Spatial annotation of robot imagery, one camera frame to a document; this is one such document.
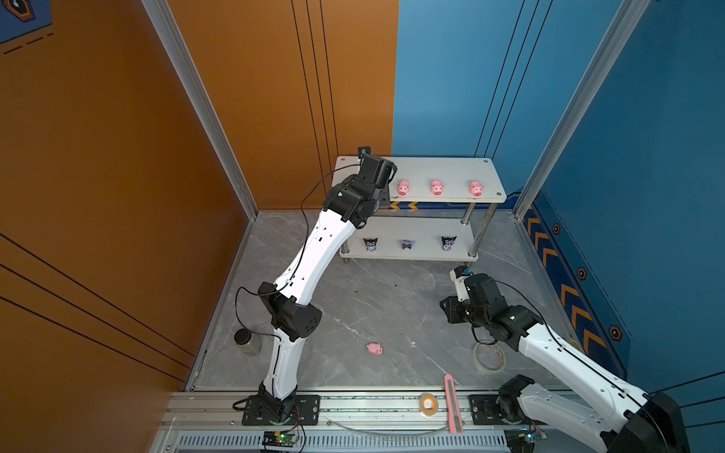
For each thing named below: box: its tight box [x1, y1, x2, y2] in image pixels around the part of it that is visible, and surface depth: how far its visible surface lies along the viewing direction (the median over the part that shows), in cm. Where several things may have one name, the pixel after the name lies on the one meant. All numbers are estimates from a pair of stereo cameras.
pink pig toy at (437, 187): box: [431, 179, 444, 197], surface depth 79 cm
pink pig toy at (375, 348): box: [366, 342, 384, 356], surface depth 84 cm
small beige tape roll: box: [419, 392, 439, 418], surface depth 76 cm
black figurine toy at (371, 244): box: [362, 237, 379, 253], surface depth 98 cm
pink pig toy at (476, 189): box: [469, 180, 485, 198], surface depth 78 cm
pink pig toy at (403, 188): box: [397, 179, 410, 197], surface depth 79 cm
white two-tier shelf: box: [331, 155, 507, 262], surface depth 91 cm
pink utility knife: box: [443, 373, 464, 435], surface depth 75 cm
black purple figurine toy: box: [440, 235, 457, 252], surface depth 98 cm
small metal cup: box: [234, 328, 263, 356], surface depth 79 cm
